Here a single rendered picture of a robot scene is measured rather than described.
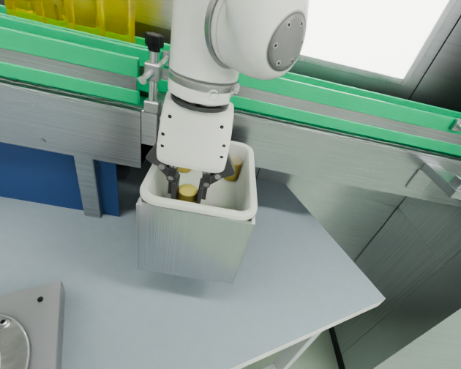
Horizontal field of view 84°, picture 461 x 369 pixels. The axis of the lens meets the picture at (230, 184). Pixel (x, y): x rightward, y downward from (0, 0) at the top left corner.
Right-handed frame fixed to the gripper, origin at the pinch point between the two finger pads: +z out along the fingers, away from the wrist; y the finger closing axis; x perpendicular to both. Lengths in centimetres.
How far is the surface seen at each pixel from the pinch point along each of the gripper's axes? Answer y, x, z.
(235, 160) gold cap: -8.3, -13.7, 1.0
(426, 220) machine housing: -75, -28, 18
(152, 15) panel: 16.5, -39.0, -18.8
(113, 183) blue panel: 17.9, -13.6, 13.0
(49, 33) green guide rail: 30.5, -21.0, -14.0
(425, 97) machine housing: -59, -41, -15
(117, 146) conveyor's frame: 15.6, -11.5, 1.7
